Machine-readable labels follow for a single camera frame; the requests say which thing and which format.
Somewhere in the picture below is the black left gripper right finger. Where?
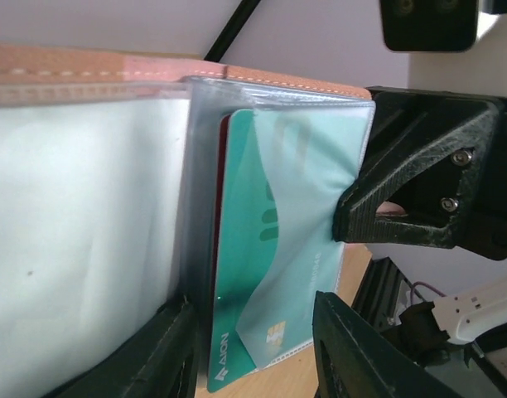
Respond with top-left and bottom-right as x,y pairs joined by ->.
312,292 -> 459,398

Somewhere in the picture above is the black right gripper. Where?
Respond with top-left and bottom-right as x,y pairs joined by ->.
331,0 -> 507,262

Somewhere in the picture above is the red card stack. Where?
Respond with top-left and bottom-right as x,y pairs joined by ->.
211,114 -> 231,291

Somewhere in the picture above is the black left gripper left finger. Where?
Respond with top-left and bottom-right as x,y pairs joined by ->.
47,297 -> 200,398

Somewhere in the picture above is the teal credit card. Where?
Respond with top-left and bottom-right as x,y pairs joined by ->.
207,106 -> 373,392

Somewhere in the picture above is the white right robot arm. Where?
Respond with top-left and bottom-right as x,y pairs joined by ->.
332,1 -> 507,366

